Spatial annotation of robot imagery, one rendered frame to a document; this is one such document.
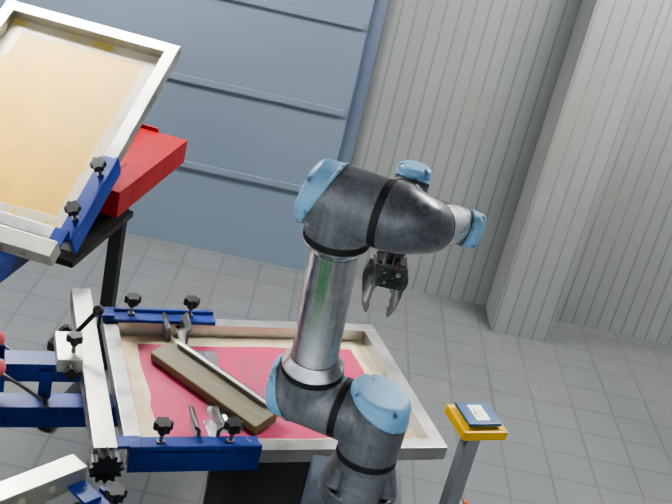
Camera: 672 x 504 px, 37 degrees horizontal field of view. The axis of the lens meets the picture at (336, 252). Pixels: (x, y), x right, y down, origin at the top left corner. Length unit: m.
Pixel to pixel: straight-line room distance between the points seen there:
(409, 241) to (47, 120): 1.72
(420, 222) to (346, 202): 0.12
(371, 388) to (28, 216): 1.36
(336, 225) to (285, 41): 3.49
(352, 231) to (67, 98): 1.69
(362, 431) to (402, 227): 0.42
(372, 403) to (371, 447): 0.09
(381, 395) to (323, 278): 0.27
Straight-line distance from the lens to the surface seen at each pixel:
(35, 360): 2.46
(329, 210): 1.60
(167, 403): 2.51
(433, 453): 2.53
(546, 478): 4.38
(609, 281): 5.66
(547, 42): 5.15
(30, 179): 2.97
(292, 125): 5.16
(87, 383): 2.40
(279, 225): 5.36
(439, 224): 1.61
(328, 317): 1.73
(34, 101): 3.16
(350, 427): 1.82
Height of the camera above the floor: 2.38
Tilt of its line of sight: 24 degrees down
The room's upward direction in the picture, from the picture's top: 13 degrees clockwise
